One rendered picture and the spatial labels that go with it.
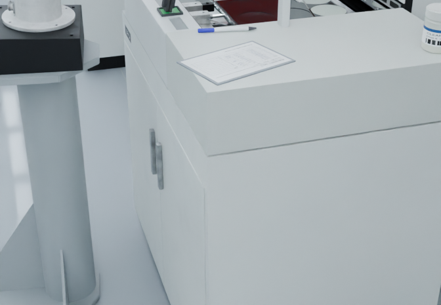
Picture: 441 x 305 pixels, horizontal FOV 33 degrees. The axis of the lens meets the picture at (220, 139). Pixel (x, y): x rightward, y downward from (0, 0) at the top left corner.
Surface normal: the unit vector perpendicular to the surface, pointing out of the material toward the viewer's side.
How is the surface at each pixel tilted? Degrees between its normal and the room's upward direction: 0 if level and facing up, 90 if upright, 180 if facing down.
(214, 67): 0
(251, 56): 0
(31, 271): 90
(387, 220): 90
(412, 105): 90
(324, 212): 90
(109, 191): 0
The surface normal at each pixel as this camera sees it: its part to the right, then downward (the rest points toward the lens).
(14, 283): 0.15, 0.48
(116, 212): 0.00, -0.88
